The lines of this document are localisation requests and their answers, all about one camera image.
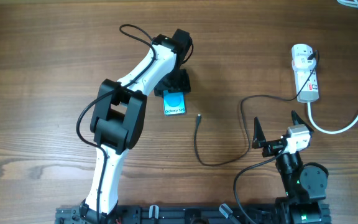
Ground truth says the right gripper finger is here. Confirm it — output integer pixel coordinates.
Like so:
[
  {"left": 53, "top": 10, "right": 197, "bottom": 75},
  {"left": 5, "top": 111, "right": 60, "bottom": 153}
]
[
  {"left": 252, "top": 117, "right": 266, "bottom": 149},
  {"left": 291, "top": 110, "right": 314, "bottom": 135}
]

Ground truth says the blue screen Galaxy smartphone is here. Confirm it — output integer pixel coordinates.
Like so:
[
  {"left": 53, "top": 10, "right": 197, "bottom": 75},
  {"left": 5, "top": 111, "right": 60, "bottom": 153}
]
[{"left": 163, "top": 91, "right": 186, "bottom": 116}]

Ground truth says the white charger plug adapter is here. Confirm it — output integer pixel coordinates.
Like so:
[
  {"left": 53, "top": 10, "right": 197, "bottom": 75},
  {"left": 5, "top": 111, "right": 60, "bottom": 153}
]
[{"left": 291, "top": 55, "right": 316, "bottom": 72}]

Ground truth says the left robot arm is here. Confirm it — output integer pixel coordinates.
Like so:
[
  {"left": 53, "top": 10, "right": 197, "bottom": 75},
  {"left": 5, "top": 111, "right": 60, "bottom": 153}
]
[{"left": 76, "top": 29, "right": 194, "bottom": 223}]

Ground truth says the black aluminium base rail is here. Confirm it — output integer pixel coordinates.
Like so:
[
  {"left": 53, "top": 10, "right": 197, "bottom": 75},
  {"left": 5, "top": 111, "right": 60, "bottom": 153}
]
[{"left": 54, "top": 203, "right": 332, "bottom": 224}]

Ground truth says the white power strip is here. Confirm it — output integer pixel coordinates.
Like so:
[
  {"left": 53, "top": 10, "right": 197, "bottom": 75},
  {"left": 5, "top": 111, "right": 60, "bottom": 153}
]
[{"left": 291, "top": 44, "right": 319, "bottom": 103}]

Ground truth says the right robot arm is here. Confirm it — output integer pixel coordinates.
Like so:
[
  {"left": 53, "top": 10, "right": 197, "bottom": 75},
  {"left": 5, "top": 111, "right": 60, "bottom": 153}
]
[{"left": 252, "top": 111, "right": 332, "bottom": 224}]

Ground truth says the black USB charging cable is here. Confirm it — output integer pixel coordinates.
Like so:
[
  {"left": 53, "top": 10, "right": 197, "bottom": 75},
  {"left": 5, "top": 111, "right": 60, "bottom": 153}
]
[{"left": 193, "top": 49, "right": 320, "bottom": 167}]

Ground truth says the black right camera cable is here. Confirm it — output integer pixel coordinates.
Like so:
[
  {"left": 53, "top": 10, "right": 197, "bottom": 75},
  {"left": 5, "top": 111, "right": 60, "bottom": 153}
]
[{"left": 232, "top": 146, "right": 287, "bottom": 224}]

